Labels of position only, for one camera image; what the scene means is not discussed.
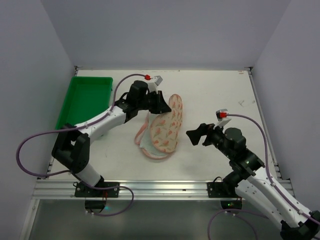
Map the floral laundry bag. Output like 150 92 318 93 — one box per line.
134 94 183 160

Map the white bra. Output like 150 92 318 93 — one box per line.
139 142 167 160

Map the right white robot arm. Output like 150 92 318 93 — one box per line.
186 123 320 240

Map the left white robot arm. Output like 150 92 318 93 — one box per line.
51 76 171 188

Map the green plastic tray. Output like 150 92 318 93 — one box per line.
55 76 113 130

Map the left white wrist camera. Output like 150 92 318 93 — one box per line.
147 75 163 93

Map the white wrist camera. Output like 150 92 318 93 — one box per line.
214 109 231 128
147 75 163 93

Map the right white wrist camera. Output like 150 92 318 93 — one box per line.
214 109 231 128

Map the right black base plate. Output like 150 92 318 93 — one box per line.
206 181 238 198

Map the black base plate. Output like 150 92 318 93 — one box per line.
73 181 120 198
206 181 238 198

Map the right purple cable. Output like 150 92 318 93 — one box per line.
207 112 320 240

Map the purple cable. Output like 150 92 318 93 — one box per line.
207 112 320 240
16 73 152 179

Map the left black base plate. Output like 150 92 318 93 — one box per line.
73 181 120 198

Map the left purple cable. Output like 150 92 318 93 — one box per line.
16 73 152 179

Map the aluminium mounting rail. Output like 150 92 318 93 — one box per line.
31 178 296 201

